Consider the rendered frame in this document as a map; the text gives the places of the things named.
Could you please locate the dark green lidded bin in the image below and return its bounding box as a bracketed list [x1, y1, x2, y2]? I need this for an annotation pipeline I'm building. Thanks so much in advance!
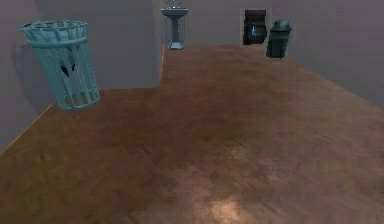
[265, 18, 293, 59]

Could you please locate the teal slatted laundry basket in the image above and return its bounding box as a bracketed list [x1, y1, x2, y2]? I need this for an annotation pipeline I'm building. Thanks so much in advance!
[19, 19, 102, 112]

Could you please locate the grey pedestal sink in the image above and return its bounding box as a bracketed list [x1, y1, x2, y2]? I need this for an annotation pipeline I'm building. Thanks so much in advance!
[160, 6, 190, 51]

